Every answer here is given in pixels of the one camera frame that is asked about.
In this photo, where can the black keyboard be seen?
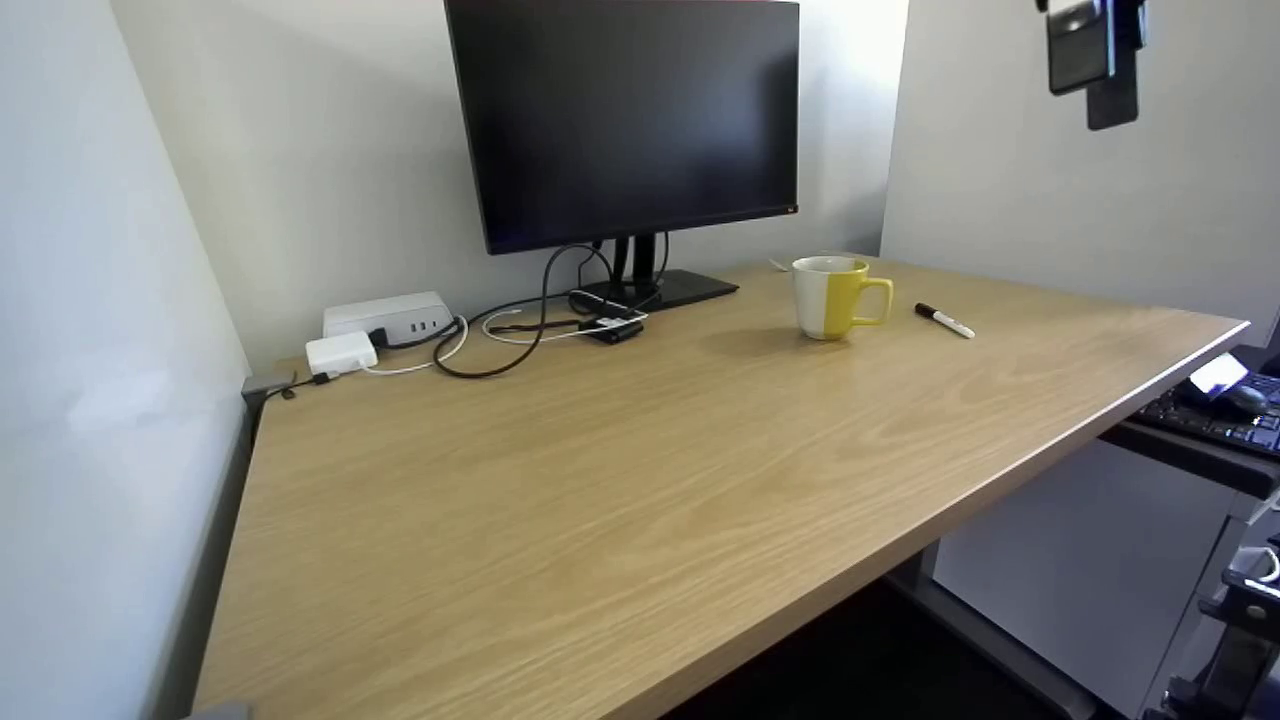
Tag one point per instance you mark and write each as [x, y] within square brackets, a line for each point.
[1257, 437]

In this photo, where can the white marker pen black cap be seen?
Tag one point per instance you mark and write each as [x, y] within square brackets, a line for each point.
[945, 321]

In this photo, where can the small black dongle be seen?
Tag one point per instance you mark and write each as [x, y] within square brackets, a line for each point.
[612, 331]

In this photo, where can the white power strip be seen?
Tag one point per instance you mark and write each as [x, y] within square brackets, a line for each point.
[391, 321]

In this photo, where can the white and yellow mug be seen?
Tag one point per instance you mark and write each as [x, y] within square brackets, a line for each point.
[838, 293]

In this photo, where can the black computer monitor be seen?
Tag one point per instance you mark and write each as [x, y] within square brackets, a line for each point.
[612, 116]

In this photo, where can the black metal clamp stand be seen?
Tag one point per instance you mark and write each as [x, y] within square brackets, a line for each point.
[1241, 674]

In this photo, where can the black monitor stand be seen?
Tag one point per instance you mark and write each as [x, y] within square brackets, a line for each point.
[647, 280]

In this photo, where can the black device on wall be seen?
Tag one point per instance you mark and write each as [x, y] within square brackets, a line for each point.
[1094, 51]

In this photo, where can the small white adapter box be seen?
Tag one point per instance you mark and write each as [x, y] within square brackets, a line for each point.
[343, 354]

